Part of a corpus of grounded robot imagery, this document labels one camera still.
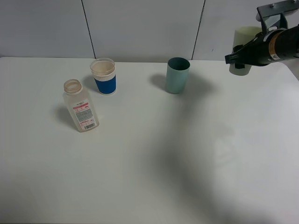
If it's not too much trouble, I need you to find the clear plastic drink bottle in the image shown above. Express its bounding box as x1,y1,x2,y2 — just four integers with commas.
63,79,99,133

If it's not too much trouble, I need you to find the blue sleeved paper cup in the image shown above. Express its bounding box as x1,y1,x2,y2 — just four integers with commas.
90,58,116,95

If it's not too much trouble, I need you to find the teal plastic cup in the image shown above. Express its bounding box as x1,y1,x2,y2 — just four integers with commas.
165,57,190,94

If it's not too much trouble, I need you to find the light green plastic cup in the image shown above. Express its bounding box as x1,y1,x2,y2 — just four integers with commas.
229,26,262,76

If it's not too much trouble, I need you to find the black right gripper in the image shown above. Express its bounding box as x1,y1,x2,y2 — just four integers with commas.
225,26,299,69

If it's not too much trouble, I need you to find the dark grey right camera mount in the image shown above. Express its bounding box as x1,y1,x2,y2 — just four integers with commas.
256,0,299,35

